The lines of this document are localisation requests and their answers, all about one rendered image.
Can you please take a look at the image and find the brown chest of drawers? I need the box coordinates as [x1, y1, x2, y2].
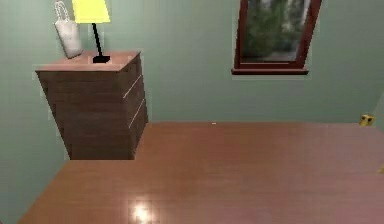
[35, 50, 150, 161]

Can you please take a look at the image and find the red framed window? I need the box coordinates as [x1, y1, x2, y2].
[231, 0, 324, 76]

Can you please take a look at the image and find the yellow shade table lamp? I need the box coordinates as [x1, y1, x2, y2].
[71, 0, 112, 64]

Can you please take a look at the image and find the white handbag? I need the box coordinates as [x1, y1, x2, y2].
[53, 0, 84, 60]

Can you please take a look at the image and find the small yellow block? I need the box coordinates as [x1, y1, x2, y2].
[359, 114, 376, 127]

